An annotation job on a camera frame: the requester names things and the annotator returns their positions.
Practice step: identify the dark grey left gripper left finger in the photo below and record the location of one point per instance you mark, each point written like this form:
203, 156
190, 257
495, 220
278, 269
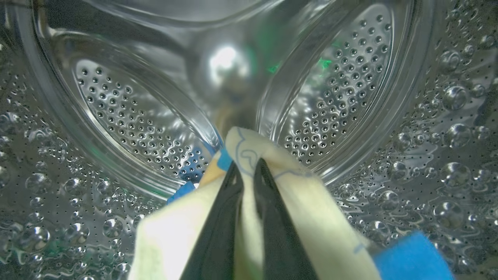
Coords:
220, 233

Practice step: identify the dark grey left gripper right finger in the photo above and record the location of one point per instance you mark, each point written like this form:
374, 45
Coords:
280, 241

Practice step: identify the cream yellow printed garment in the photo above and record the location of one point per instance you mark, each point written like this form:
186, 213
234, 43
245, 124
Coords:
323, 217

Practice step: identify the yellow cloth with blue trim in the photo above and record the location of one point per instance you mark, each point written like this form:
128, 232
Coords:
116, 97

